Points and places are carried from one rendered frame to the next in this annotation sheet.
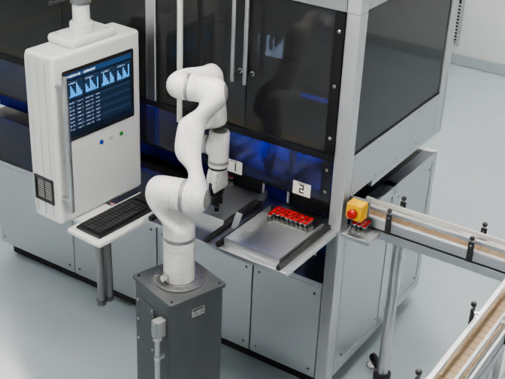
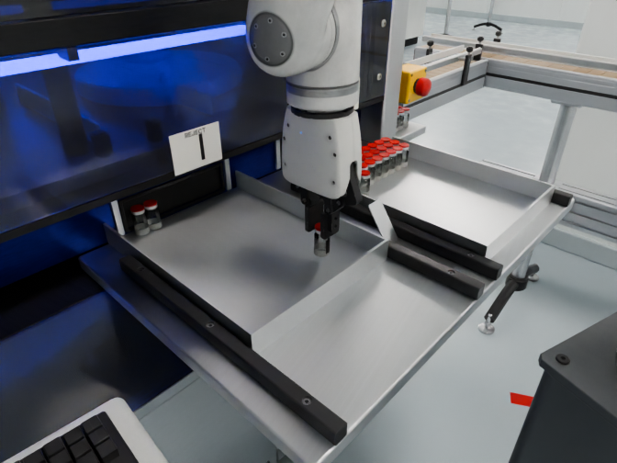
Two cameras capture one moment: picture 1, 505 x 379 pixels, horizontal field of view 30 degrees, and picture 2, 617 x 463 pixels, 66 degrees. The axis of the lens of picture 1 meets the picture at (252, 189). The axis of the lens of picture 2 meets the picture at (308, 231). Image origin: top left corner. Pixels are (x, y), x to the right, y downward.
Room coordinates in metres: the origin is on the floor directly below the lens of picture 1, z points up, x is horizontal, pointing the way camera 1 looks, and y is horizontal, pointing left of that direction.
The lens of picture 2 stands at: (3.36, 0.69, 1.29)
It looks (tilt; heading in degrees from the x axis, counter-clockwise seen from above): 32 degrees down; 281
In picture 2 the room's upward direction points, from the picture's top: straight up
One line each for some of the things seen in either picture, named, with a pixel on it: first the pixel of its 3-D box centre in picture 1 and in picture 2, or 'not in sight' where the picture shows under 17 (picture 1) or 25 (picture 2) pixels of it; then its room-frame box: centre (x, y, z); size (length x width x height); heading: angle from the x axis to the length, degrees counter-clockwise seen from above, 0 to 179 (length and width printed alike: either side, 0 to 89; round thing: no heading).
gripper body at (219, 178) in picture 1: (217, 177); (322, 142); (3.45, 0.15, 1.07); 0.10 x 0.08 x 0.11; 148
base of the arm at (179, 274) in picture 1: (179, 258); not in sight; (2.99, 0.26, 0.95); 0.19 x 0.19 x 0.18
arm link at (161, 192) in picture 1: (170, 207); not in sight; (3.00, 0.29, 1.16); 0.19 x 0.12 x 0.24; 76
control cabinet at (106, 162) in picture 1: (85, 118); not in sight; (3.69, 0.73, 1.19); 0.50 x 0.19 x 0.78; 144
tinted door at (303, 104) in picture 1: (293, 73); not in sight; (3.52, -0.14, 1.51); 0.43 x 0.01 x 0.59; 58
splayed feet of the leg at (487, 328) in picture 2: not in sight; (514, 288); (2.83, -0.93, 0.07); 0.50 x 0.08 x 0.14; 58
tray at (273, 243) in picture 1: (274, 234); (429, 188); (3.29, -0.10, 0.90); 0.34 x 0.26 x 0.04; 148
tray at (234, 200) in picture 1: (221, 198); (242, 241); (3.57, 0.13, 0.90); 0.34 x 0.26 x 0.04; 148
